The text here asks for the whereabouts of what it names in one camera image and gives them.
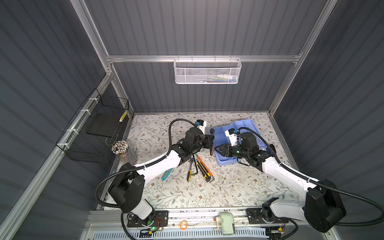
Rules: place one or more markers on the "white wire wall basket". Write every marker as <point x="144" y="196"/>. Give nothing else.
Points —
<point x="207" y="71"/>

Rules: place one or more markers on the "white blue tool box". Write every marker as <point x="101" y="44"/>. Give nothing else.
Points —
<point x="221" y="138"/>

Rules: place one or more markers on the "black hex key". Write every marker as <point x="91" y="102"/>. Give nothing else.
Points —
<point x="196" y="166"/>

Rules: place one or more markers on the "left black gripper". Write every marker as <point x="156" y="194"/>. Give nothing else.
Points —
<point x="206" y="138"/>

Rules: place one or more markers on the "yellow black pliers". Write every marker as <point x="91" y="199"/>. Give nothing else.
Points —
<point x="189" y="175"/>

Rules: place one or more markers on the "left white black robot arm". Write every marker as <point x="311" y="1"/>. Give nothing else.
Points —
<point x="129" y="182"/>

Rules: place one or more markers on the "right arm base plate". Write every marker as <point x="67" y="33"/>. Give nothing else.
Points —
<point x="262" y="216"/>

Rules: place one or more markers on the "mint green device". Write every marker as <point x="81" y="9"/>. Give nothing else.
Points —
<point x="226" y="223"/>

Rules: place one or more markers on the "teal utility knife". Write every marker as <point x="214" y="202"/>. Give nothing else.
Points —
<point x="166" y="174"/>

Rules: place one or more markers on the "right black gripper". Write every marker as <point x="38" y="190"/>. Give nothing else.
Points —
<point x="225" y="146"/>

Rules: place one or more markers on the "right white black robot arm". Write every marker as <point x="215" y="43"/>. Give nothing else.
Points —
<point x="321" y="204"/>

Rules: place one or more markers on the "yellow black utility knife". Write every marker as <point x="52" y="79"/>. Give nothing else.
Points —
<point x="205" y="174"/>

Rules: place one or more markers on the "yellow green marker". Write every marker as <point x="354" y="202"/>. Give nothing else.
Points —
<point x="123" y="116"/>

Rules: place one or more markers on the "orange pencil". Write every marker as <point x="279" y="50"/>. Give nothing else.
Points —
<point x="209" y="172"/>

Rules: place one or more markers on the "black wire side basket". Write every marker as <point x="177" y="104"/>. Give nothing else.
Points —
<point x="96" y="129"/>

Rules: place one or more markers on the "black handled screwdriver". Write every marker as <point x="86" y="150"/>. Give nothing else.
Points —
<point x="211" y="141"/>

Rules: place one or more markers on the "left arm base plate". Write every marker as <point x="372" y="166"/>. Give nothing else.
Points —
<point x="155" y="219"/>

